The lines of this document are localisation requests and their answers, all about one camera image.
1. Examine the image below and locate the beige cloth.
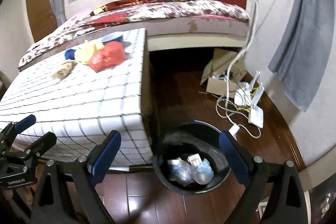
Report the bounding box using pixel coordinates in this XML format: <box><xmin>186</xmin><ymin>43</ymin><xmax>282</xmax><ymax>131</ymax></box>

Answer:
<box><xmin>52</xmin><ymin>60</ymin><xmax>77</xmax><ymax>80</ymax></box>

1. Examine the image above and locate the yellow fuzzy cloth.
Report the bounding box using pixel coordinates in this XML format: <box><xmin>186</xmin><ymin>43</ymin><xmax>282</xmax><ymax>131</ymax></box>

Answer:
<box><xmin>74</xmin><ymin>40</ymin><xmax>104</xmax><ymax>65</ymax></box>

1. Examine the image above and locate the red plastic bag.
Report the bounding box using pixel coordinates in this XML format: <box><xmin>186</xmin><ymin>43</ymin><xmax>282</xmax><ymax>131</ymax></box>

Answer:
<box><xmin>88</xmin><ymin>41</ymin><xmax>126</xmax><ymax>72</ymax></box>

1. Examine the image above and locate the clear crumpled plastic trash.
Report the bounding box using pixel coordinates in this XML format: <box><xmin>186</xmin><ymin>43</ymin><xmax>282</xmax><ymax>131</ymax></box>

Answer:
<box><xmin>167</xmin><ymin>158</ymin><xmax>197</xmax><ymax>186</ymax></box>

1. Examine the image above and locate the black round trash bin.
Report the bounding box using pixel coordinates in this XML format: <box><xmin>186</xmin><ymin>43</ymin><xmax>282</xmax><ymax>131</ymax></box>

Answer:
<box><xmin>153</xmin><ymin>121</ymin><xmax>231</xmax><ymax>196</ymax></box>

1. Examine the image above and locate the white grid-pattern mattress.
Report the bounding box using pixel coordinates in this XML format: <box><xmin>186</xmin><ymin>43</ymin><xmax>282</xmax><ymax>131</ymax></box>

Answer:
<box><xmin>1</xmin><ymin>28</ymin><xmax>153</xmax><ymax>166</ymax></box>

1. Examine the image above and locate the blue rolled sock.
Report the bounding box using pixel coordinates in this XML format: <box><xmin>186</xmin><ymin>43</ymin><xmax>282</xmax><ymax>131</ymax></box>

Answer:
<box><xmin>64</xmin><ymin>48</ymin><xmax>76</xmax><ymax>60</ymax></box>

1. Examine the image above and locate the light blue face mask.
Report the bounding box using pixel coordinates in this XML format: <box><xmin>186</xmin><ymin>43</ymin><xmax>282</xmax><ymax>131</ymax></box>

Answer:
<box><xmin>195</xmin><ymin>159</ymin><xmax>214</xmax><ymax>185</ymax></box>

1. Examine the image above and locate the white power adapter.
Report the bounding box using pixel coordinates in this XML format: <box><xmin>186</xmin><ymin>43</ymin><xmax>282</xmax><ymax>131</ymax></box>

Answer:
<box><xmin>228</xmin><ymin>123</ymin><xmax>240</xmax><ymax>139</ymax></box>

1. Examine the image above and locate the white flat network box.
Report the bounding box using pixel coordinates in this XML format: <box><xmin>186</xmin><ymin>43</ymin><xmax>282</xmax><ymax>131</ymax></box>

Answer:
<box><xmin>248</xmin><ymin>105</ymin><xmax>264</xmax><ymax>128</ymax></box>

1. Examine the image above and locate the small printed paper packet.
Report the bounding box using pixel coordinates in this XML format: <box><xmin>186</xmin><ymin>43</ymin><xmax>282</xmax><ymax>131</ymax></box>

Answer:
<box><xmin>187</xmin><ymin>153</ymin><xmax>202</xmax><ymax>167</ymax></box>

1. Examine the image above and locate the white wifi router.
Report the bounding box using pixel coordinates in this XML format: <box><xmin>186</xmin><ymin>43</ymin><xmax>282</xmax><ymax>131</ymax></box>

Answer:
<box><xmin>234</xmin><ymin>71</ymin><xmax>264</xmax><ymax>108</ymax></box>

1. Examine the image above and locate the brown wooden door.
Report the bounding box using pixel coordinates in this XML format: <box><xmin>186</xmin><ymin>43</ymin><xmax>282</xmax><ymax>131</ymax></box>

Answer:
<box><xmin>26</xmin><ymin>0</ymin><xmax>58</xmax><ymax>42</ymax></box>

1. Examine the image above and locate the open cardboard box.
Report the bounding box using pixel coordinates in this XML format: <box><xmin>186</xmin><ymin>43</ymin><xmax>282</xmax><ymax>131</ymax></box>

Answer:
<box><xmin>201</xmin><ymin>48</ymin><xmax>247</xmax><ymax>98</ymax></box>

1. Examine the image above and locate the bed with floral sheet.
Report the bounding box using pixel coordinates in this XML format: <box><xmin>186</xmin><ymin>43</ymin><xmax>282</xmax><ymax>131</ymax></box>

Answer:
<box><xmin>18</xmin><ymin>0</ymin><xmax>251</xmax><ymax>71</ymax></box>

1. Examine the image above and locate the grey cloth hanging on wall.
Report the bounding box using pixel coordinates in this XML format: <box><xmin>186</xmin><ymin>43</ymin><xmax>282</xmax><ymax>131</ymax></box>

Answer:
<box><xmin>268</xmin><ymin>0</ymin><xmax>335</xmax><ymax>112</ymax></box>

